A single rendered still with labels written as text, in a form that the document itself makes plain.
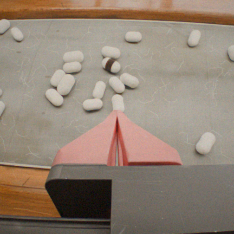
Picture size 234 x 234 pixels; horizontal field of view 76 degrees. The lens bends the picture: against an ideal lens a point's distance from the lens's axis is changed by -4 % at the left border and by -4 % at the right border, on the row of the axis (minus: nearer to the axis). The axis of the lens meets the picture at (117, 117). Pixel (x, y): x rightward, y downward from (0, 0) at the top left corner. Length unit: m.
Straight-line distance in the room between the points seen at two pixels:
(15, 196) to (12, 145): 0.08
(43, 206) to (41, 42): 0.30
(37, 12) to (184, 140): 0.38
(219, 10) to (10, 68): 0.42
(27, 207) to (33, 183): 0.03
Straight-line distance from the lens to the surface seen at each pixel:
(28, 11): 0.42
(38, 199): 0.25
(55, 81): 0.29
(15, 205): 0.27
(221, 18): 0.41
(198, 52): 0.35
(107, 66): 0.28
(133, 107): 0.26
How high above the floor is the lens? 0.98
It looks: 73 degrees down
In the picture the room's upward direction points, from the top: 4 degrees counter-clockwise
